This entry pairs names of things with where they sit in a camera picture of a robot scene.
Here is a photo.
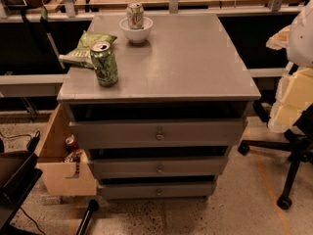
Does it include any white bowl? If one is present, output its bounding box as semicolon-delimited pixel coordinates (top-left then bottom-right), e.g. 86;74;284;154
119;17;154;43

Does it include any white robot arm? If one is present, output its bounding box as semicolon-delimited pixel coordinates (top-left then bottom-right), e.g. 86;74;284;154
287;0;313;68

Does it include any black case on left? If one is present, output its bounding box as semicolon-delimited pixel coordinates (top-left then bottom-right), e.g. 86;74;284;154
0;152;42;234

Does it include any middle grey drawer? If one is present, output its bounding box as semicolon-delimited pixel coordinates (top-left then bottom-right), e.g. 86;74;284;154
88;156;228;179

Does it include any black cable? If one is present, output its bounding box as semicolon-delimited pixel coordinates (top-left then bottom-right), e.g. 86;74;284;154
0;130;41;152

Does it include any grey drawer cabinet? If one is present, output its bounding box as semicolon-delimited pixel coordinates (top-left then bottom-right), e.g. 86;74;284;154
58;14;260;186

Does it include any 7up can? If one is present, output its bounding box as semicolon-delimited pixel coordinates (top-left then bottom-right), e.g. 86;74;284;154
126;3;144;29

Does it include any wooden side box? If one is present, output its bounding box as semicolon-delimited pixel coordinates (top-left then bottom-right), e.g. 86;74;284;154
35;105;97;196

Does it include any green soda can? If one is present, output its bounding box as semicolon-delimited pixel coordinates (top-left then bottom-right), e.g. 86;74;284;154
90;41;118;87

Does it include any top grey drawer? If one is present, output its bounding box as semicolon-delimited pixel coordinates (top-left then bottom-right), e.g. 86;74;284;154
69;118;246;149

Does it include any red can in box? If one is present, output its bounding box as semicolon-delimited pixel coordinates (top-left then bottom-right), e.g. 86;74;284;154
65;136;78;152

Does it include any black office chair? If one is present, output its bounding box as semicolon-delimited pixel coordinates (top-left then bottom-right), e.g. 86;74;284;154
237;100;313;211

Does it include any bottom grey drawer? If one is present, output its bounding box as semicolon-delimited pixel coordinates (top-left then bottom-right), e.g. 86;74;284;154
98;182;216;200

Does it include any green chip bag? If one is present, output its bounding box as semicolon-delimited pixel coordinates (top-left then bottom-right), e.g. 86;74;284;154
59;31;117;69

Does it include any grey drawer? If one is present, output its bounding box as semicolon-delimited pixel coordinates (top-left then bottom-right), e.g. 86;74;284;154
98;182;216;200
69;118;246;149
88;156;228;179

